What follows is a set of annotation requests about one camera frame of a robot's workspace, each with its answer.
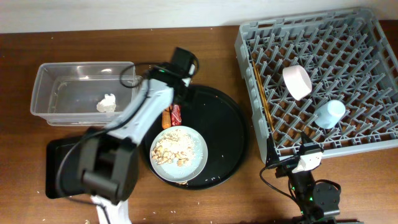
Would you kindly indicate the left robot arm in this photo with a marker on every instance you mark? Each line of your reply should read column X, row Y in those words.
column 155, row 95

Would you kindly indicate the orange carrot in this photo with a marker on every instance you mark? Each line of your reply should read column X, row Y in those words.
column 166, row 119

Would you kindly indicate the wooden chopstick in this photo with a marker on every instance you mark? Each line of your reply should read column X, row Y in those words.
column 264, row 96

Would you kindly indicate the round black tray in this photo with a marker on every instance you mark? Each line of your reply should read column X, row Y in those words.
column 221, row 122

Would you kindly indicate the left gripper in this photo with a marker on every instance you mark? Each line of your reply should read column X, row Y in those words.
column 183, row 94

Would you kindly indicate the white tissue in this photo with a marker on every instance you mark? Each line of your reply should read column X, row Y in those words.
column 107, row 104

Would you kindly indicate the grey plate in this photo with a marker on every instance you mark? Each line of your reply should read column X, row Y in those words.
column 173, row 173

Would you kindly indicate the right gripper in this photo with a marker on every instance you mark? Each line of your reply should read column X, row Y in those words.
column 273, row 156

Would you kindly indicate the rice and food scraps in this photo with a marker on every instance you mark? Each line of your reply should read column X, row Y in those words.
column 174, row 147

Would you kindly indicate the clear plastic bin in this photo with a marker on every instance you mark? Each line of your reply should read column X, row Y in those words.
column 66, row 94

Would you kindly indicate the red snack wrapper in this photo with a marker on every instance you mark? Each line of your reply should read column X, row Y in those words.
column 176, row 118

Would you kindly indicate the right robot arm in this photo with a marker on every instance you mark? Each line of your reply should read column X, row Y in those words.
column 318, row 200

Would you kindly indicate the light blue cup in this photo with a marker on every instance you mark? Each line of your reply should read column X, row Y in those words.
column 329, row 114

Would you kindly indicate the rectangular black tray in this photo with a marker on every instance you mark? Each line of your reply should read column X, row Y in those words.
column 99, row 165

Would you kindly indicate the grey dishwasher rack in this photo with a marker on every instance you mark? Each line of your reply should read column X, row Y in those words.
column 347, row 57

